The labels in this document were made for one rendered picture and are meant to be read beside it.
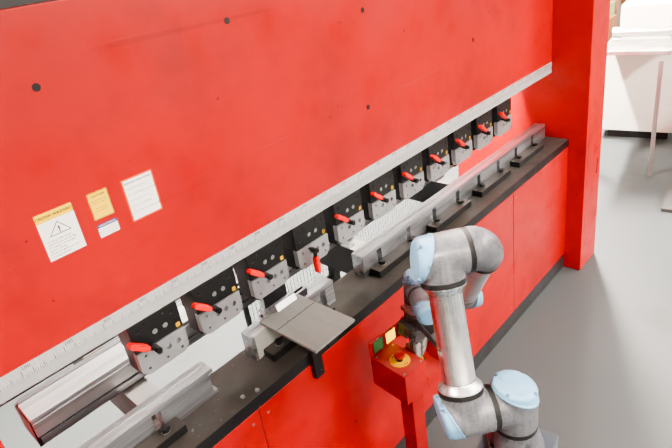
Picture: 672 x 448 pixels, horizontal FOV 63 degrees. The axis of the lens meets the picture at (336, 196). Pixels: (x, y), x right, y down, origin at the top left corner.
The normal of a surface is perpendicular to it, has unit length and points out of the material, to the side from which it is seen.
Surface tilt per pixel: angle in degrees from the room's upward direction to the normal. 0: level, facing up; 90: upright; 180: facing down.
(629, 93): 90
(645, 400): 0
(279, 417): 90
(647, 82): 90
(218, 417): 0
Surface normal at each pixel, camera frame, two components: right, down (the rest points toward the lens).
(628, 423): -0.14, -0.90
